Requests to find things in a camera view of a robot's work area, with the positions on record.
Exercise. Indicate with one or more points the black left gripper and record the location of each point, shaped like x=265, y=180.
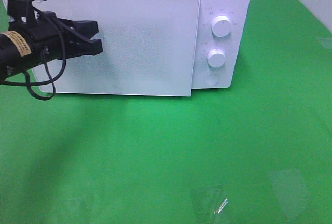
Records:
x=36, y=33

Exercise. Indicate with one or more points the round door release button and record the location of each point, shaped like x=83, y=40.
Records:
x=211, y=79

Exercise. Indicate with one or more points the white microwave door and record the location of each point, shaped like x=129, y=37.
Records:
x=148, y=46

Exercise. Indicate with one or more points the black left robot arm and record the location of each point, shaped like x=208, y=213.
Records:
x=10, y=68

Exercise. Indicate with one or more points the white microwave oven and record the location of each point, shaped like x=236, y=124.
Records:
x=206, y=41

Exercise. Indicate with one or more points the white timer knob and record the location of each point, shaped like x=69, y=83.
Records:
x=216, y=58

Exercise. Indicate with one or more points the white power knob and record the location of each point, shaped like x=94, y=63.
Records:
x=221, y=25

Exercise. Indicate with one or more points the clear tape patch centre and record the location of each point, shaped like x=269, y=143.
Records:
x=211, y=204

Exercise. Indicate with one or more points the clear tape patch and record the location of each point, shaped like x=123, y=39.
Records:
x=291, y=191
x=211, y=204

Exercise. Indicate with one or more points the clear tape patch right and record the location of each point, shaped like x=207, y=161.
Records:
x=291, y=191

